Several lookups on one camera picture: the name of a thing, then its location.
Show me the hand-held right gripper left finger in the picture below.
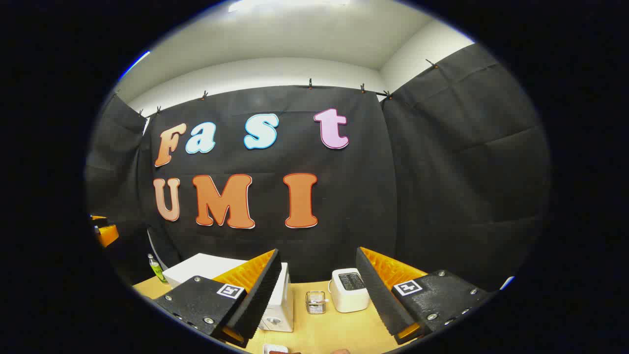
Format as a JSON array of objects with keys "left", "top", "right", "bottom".
[{"left": 153, "top": 248, "right": 283, "bottom": 349}]

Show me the green drink bottle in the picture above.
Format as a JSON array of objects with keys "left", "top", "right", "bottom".
[{"left": 148, "top": 254, "right": 169, "bottom": 284}]

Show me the white microwave oven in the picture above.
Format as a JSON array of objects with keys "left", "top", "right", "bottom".
[{"left": 162, "top": 253, "right": 294, "bottom": 332}]

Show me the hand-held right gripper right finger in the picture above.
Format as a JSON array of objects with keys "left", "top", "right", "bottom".
[{"left": 356, "top": 247, "right": 494, "bottom": 345}]

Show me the small metal wire basket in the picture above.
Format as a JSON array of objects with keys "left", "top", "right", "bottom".
[{"left": 305, "top": 291, "right": 327, "bottom": 315}]

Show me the black backdrop cloth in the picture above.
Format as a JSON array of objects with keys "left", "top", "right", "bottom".
[{"left": 85, "top": 43, "right": 551, "bottom": 295}]

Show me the row of black cloth clips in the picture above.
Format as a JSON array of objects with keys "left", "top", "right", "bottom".
[{"left": 114, "top": 59, "right": 439, "bottom": 117}]

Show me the white toaster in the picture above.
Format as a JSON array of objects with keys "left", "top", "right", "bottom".
[{"left": 328, "top": 268, "right": 371, "bottom": 313}]

